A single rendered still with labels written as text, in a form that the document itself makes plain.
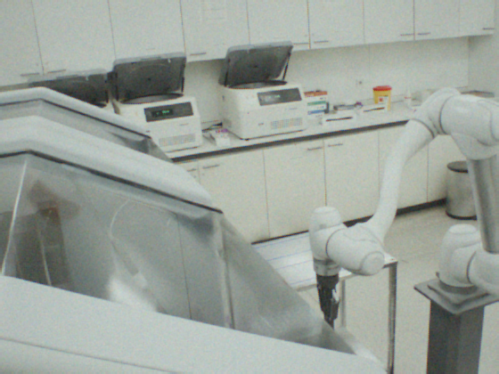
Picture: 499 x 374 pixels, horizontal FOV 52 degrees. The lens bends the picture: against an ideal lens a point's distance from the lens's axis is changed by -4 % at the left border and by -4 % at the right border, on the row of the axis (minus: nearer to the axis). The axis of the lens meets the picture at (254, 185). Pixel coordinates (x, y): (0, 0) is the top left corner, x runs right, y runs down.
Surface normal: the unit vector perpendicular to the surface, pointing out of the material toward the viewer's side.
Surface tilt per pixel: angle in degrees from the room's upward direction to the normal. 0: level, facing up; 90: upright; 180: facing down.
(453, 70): 90
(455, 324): 90
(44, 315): 29
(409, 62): 90
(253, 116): 90
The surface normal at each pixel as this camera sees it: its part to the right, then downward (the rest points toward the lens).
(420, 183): 0.35, 0.26
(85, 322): 0.39, -0.91
